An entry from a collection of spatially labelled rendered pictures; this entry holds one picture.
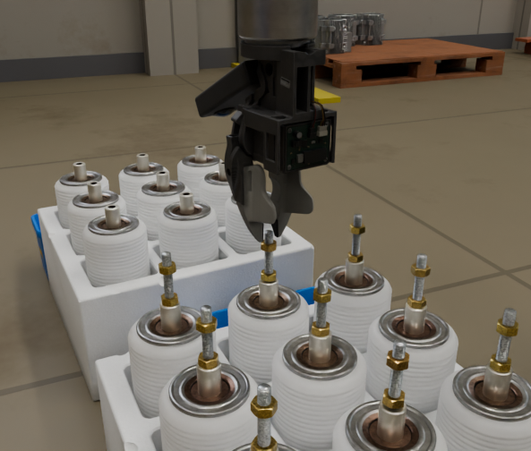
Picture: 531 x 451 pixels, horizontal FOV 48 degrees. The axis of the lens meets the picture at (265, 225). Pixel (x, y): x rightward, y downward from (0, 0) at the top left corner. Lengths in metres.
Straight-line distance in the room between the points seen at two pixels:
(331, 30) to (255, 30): 2.97
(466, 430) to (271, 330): 0.23
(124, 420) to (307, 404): 0.20
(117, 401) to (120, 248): 0.28
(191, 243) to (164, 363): 0.33
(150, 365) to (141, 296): 0.27
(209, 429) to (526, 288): 0.93
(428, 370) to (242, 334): 0.20
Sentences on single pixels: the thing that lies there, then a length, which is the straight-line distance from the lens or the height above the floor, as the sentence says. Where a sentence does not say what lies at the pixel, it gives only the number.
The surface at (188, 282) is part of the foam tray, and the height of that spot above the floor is 0.17.
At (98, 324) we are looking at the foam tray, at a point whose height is 0.13.
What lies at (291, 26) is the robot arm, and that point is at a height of 0.56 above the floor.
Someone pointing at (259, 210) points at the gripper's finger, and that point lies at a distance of 0.62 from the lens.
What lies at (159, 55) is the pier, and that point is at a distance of 3.70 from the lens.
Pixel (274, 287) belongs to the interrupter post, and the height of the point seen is 0.28.
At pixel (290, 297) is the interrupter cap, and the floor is 0.25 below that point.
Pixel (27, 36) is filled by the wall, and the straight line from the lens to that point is 3.75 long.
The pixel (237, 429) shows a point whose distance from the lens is 0.56.
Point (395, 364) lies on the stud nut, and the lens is 0.49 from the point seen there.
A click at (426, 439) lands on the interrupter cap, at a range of 0.54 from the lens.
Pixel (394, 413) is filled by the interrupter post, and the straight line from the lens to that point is 0.52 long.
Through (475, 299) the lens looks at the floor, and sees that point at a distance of 1.27.
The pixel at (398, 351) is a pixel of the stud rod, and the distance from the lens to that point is 0.49.
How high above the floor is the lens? 0.62
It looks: 24 degrees down
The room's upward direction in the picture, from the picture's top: straight up
